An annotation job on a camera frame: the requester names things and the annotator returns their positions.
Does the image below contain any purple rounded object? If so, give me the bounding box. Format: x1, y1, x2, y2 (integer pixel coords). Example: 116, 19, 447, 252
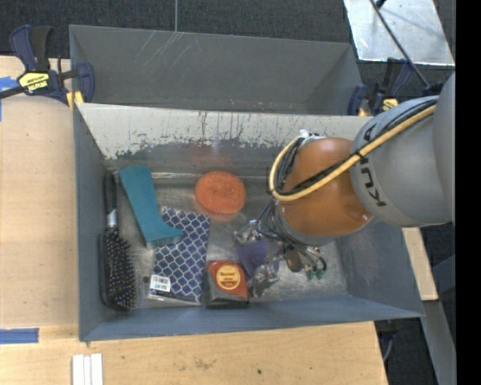
234, 238, 281, 279

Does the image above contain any red and grey tape measure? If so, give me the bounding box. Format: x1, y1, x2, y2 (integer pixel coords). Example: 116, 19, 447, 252
201, 259, 251, 309

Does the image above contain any orange round scrubber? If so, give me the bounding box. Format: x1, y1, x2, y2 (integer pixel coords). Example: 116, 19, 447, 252
192, 169, 249, 217

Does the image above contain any black hairbrush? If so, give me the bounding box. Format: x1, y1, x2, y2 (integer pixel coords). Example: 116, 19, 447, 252
97, 172, 139, 312

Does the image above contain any teal flat block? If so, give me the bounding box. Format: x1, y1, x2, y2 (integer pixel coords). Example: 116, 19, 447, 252
117, 164, 185, 249

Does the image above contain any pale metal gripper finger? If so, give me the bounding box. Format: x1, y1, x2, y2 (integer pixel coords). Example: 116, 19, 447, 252
249, 261, 282, 298
232, 221, 265, 245

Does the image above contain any grey metal bin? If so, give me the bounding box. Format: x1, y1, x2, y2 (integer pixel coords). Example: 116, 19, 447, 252
67, 24, 428, 342

